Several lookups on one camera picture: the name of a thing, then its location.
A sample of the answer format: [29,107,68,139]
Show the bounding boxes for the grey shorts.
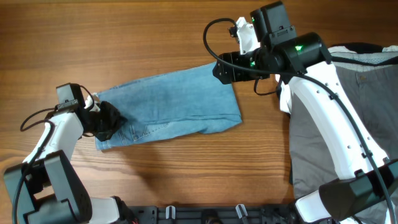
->
[289,63,398,224]

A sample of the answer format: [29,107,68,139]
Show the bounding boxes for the black base rail with clips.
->
[130,204,303,224]

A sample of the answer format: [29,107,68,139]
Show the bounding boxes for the light blue denim jeans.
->
[95,63,242,151]

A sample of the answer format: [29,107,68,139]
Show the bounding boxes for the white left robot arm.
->
[4,101,138,223]

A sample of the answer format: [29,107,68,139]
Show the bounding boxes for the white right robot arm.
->
[213,33,397,223]

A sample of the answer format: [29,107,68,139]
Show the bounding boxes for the black and grey mesh garment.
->
[328,42,397,72]

